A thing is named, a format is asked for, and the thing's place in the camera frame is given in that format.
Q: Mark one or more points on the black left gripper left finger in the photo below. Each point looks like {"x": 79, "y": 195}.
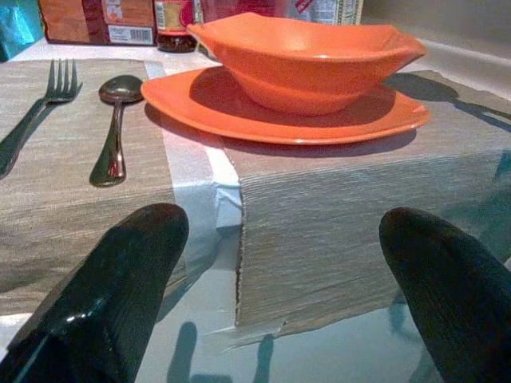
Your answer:
{"x": 100, "y": 295}

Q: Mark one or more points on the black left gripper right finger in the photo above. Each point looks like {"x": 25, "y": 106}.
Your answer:
{"x": 451, "y": 287}

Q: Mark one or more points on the white printed food package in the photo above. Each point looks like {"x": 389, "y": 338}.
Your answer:
{"x": 331, "y": 10}

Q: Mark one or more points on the orange square bowl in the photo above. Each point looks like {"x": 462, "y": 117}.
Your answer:
{"x": 307, "y": 65}

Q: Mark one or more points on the orange square plate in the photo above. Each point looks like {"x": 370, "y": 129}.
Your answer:
{"x": 223, "y": 109}

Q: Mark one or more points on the brown cardboard food box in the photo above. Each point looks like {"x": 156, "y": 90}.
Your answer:
{"x": 85, "y": 20}

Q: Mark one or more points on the teal bag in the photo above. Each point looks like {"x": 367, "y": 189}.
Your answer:
{"x": 16, "y": 26}

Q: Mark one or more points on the beige woven placemat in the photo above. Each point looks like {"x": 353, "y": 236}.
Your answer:
{"x": 60, "y": 191}
{"x": 339, "y": 223}

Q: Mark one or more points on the silver metal fork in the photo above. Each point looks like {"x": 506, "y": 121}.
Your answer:
{"x": 38, "y": 109}

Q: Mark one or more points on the dark sauce bottle red label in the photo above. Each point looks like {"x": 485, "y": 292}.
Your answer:
{"x": 175, "y": 24}

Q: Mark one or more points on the silver metal spoon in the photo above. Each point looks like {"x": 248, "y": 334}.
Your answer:
{"x": 113, "y": 131}

